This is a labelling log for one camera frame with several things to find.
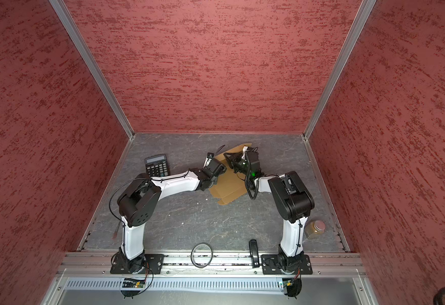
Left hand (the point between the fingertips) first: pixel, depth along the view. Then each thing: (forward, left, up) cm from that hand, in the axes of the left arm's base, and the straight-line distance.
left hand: (208, 175), depth 96 cm
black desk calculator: (+7, +29, -3) cm, 30 cm away
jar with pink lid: (-28, -46, +6) cm, 54 cm away
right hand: (+5, -6, +10) cm, 13 cm away
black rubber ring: (-36, +4, -3) cm, 37 cm away
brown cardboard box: (-6, -12, +1) cm, 13 cm away
